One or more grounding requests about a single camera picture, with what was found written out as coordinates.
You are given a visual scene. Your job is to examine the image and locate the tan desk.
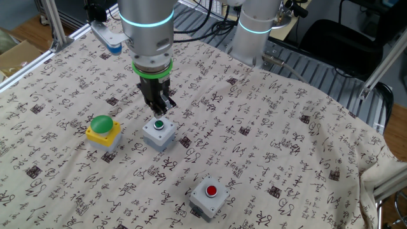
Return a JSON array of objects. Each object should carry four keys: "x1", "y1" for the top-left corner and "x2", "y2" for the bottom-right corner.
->
[{"x1": 270, "y1": 0, "x2": 314, "y2": 42}]

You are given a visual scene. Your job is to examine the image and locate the pale green bag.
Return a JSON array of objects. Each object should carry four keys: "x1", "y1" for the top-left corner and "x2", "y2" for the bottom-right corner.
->
[{"x1": 0, "y1": 28, "x2": 20, "y2": 57}]

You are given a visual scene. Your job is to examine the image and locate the black office chair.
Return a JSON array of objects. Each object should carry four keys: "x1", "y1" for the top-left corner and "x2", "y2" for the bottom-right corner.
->
[{"x1": 298, "y1": 18, "x2": 384, "y2": 82}]

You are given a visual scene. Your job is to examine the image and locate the aluminium frame post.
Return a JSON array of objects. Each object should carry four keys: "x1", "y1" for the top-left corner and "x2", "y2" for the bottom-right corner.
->
[
  {"x1": 358, "y1": 28, "x2": 407, "y2": 101},
  {"x1": 41, "y1": 0, "x2": 76, "y2": 54}
]

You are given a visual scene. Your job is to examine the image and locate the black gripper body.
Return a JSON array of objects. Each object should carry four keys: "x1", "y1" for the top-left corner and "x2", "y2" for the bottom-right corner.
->
[{"x1": 137, "y1": 78, "x2": 171, "y2": 102}]

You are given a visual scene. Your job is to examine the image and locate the beige calligraphy print tablecloth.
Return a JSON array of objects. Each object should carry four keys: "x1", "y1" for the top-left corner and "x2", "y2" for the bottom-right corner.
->
[{"x1": 0, "y1": 14, "x2": 407, "y2": 229}]

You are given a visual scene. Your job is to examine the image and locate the grey box green button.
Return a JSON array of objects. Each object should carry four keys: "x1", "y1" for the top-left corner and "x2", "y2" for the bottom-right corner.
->
[{"x1": 142, "y1": 116, "x2": 177, "y2": 153}]

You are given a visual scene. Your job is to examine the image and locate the grey cable with metal connector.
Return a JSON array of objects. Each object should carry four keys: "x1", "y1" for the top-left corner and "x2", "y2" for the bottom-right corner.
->
[{"x1": 262, "y1": 53, "x2": 308, "y2": 84}]

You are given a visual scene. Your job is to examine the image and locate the yellow box green mushroom button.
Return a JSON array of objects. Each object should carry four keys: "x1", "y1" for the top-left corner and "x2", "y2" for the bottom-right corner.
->
[{"x1": 85, "y1": 114, "x2": 123, "y2": 153}]

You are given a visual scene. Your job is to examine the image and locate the wrist camera on silver bracket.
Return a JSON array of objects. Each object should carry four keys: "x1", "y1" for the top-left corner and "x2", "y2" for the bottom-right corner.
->
[{"x1": 90, "y1": 20, "x2": 131, "y2": 57}]

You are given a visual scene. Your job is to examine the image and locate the grey box red button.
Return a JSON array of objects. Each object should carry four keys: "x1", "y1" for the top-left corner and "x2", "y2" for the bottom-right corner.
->
[{"x1": 188, "y1": 176, "x2": 231, "y2": 223}]

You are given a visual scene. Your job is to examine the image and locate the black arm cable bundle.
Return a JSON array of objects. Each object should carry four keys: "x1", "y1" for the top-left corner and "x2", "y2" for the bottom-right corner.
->
[{"x1": 173, "y1": 0, "x2": 242, "y2": 44}]

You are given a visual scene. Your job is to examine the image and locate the brown cardboard box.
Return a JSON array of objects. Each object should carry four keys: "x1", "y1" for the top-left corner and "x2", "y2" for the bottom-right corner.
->
[{"x1": 0, "y1": 39, "x2": 43, "y2": 79}]

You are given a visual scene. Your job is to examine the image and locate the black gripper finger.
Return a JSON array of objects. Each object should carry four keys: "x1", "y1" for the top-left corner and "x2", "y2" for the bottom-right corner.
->
[
  {"x1": 144, "y1": 92, "x2": 160, "y2": 118},
  {"x1": 158, "y1": 90, "x2": 177, "y2": 120}
]

